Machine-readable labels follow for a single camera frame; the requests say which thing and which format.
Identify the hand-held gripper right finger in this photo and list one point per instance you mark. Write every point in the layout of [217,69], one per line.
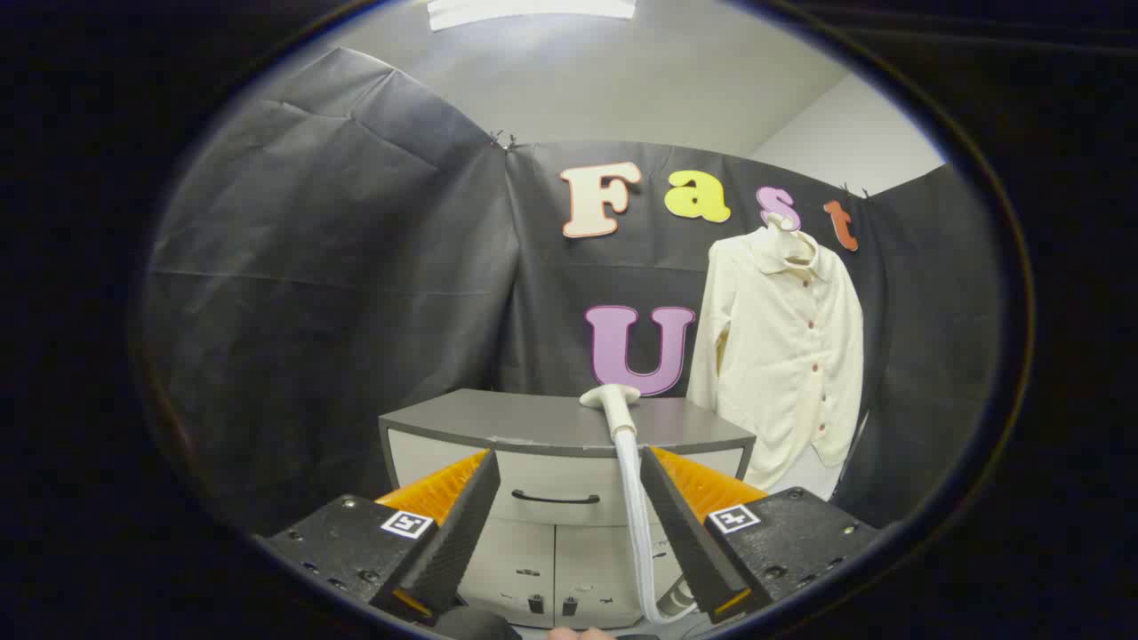
[685,533]

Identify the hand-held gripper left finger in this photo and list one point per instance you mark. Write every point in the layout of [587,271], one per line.
[462,533]

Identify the cream button-up shirt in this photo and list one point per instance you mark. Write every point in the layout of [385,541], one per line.
[782,356]

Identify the white clothes hanger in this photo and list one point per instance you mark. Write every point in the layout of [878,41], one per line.
[782,233]

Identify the grey cabinet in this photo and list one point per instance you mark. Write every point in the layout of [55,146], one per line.
[533,418]

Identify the white hanging cloth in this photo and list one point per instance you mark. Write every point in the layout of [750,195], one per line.
[813,476]

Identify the black backdrop cloth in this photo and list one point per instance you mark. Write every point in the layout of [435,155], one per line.
[356,267]

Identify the pair of black clips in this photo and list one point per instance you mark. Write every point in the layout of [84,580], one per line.
[853,191]
[505,140]

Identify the ceiling light panel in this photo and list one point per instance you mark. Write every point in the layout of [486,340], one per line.
[533,11]

